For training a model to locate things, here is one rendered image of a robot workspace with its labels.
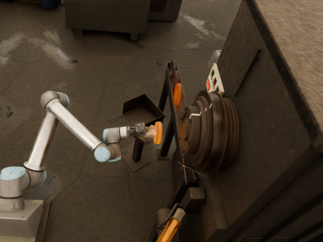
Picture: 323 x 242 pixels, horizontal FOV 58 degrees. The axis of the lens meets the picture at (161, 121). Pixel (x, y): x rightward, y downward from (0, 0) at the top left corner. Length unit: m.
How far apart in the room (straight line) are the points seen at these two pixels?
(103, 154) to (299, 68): 1.18
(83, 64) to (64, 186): 1.60
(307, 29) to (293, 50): 0.23
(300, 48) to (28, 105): 2.63
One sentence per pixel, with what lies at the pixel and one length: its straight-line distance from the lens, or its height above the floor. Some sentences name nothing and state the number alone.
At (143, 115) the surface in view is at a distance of 2.36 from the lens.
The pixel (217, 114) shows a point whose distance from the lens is 1.51.
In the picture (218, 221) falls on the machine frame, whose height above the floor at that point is 0.87.
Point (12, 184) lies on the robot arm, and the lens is 2.18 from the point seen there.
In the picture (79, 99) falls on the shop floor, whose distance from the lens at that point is 3.27.
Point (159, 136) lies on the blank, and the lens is 1.91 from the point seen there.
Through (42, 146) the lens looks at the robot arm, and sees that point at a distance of 2.24.
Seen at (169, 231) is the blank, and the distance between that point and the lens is 1.73.
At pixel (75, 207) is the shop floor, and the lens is 2.60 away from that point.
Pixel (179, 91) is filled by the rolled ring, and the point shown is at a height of 0.76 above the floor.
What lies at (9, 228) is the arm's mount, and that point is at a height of 0.28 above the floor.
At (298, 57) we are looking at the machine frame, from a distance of 1.31.
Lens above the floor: 2.39
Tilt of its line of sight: 50 degrees down
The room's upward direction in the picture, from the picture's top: 15 degrees clockwise
